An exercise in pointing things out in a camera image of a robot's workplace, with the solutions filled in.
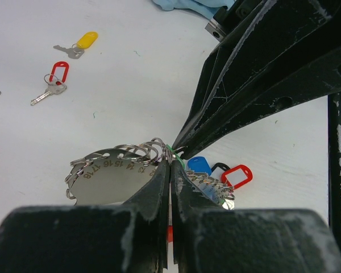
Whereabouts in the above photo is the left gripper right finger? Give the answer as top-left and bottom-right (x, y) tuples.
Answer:
(170, 162), (341, 272)

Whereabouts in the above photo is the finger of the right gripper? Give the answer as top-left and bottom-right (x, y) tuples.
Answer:
(174, 1), (341, 148)
(180, 46), (341, 159)

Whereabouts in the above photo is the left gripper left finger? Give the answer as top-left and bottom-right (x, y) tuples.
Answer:
(0, 161), (171, 272)

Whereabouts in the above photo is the black key tag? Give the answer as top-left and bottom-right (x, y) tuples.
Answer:
(211, 162), (230, 175)

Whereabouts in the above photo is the green key tag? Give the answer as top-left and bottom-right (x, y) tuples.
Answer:
(166, 144), (185, 169)

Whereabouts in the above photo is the light blue cloth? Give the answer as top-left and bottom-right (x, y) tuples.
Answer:
(152, 0), (235, 19)

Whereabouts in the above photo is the yellow tag key right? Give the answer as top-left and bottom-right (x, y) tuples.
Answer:
(53, 31), (98, 60)

